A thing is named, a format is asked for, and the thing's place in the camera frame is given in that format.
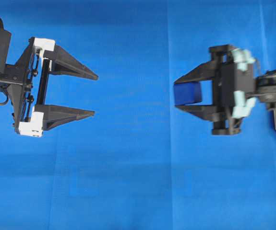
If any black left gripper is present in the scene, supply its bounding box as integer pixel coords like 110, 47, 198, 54
0, 37, 98, 137

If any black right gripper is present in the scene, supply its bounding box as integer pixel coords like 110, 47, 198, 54
174, 45, 256, 136

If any blue block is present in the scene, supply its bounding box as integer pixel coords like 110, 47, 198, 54
173, 82, 202, 106

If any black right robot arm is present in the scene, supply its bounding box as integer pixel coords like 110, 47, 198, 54
173, 45, 276, 136

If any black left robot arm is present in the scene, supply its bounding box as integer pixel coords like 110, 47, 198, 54
0, 37, 98, 138

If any blue table cloth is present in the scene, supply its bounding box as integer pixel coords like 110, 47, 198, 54
0, 0, 276, 230

